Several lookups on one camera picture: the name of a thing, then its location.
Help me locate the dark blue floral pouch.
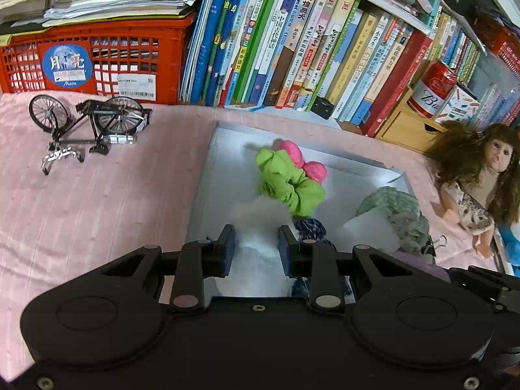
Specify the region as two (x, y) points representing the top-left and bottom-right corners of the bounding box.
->
(290, 217), (352, 303)

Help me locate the green scrunchie with pink bow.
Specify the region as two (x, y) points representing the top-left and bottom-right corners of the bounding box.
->
(255, 140), (328, 217)

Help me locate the green gingham scrunchie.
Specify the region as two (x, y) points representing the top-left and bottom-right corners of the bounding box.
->
(356, 187), (430, 254)

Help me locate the white fluffy plush toy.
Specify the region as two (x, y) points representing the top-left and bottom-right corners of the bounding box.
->
(216, 195), (299, 298)

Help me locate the white paper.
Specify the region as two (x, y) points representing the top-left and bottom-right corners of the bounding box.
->
(330, 208), (401, 254)

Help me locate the blue white plush toy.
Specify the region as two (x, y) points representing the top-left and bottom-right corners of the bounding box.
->
(499, 223), (520, 277)

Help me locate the pink tablecloth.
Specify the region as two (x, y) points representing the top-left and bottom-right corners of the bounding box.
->
(1, 93), (496, 379)

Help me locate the black binder clip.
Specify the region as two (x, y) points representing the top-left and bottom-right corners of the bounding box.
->
(421, 234), (448, 257)

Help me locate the white shallow box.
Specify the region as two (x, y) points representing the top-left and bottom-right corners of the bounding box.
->
(187, 124), (446, 313)

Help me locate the brown haired doll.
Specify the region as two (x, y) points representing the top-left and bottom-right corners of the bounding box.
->
(427, 121), (519, 258)

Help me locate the small wooden drawer box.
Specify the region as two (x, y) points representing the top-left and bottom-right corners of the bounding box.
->
(375, 87), (446, 154)

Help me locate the miniature black bicycle model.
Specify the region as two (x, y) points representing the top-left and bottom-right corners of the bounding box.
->
(28, 94), (152, 175)

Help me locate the white printed small box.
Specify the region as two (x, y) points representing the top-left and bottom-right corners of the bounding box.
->
(434, 84), (480, 124)

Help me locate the red Budweiser can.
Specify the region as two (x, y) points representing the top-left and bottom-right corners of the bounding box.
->
(407, 61), (457, 118)

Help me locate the red plastic crate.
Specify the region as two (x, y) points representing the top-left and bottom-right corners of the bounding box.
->
(1, 13), (196, 105)

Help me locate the row of upright books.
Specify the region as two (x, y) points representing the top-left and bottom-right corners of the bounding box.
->
(179, 0), (519, 136)

